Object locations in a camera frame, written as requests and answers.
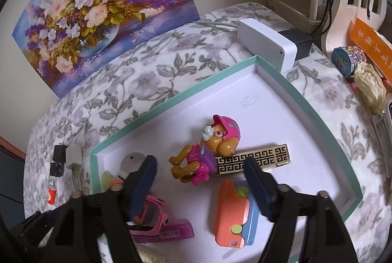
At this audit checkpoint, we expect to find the pink wristband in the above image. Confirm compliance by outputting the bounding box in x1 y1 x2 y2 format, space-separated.
144 195 168 231

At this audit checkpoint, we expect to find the gold black patterned bar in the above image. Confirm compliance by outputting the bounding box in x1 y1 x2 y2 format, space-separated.
214 143 291 176

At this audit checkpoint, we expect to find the flower bouquet painting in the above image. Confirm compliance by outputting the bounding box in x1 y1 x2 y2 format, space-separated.
12 0 200 98

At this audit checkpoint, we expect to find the white round case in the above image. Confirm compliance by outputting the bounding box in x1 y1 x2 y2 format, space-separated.
119 151 147 179

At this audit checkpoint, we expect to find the white cable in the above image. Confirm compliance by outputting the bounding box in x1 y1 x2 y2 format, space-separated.
192 21 239 29

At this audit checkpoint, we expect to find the white plug adapter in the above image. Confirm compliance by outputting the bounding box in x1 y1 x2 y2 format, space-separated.
66 143 84 170

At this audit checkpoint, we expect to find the orange glue bottle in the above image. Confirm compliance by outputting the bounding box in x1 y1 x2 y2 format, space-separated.
47 185 58 205

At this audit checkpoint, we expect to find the grey floral blanket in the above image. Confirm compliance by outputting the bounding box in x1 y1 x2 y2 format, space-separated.
23 1 392 263

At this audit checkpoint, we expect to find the small black box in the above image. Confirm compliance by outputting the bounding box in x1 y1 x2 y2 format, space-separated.
53 144 68 163

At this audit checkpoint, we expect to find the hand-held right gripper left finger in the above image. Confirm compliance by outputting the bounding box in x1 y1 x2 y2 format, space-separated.
46 155 158 263

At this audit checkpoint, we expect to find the orange and blue toy case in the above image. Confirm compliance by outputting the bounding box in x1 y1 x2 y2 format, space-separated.
213 179 261 249

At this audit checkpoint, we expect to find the dog toy figure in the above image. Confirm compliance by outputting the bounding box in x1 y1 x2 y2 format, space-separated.
169 114 241 187

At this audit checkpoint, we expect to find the beige crumpled bag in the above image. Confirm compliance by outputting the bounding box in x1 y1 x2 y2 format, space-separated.
354 62 387 113

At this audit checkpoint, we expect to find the white perforated plastic basket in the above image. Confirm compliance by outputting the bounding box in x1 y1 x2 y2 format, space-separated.
318 0 392 55

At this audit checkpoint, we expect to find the black power adapter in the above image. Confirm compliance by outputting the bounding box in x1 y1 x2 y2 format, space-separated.
277 29 313 61

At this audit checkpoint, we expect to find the white box with teal rim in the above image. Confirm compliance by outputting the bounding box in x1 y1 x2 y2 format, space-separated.
90 55 363 263

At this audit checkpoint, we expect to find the green and orange small toy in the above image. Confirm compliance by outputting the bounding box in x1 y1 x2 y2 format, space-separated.
102 171 124 190

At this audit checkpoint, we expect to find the orange box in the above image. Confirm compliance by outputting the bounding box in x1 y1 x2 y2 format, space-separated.
347 17 392 83

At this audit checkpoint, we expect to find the white power strip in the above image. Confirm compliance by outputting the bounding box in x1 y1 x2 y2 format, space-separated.
236 18 298 73

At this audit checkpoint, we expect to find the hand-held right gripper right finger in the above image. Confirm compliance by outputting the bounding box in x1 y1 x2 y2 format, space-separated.
243 156 359 263

